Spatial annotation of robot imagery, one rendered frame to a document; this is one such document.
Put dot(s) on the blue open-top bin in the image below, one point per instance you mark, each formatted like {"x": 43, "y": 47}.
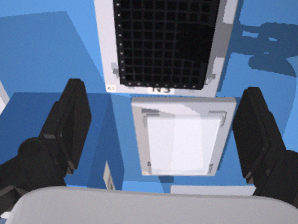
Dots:
{"x": 101, "y": 164}

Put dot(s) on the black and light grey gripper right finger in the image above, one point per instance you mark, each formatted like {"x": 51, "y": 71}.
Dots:
{"x": 262, "y": 158}

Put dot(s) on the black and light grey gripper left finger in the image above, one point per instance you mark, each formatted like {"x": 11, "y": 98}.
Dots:
{"x": 45, "y": 160}

